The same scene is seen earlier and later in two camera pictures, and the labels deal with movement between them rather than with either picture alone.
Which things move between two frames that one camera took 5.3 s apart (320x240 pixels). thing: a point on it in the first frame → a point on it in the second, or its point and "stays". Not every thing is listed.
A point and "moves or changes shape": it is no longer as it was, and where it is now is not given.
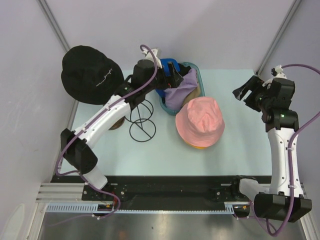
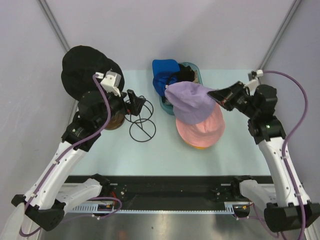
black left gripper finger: [240, 93] → [227, 96]
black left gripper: [174, 80] → [120, 100]
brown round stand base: [118, 123] stays
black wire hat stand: [142, 128] stays
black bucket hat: [89, 78] stays
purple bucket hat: [174, 97] moves or changes shape
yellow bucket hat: [200, 147] stays
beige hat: [194, 94] → [196, 75]
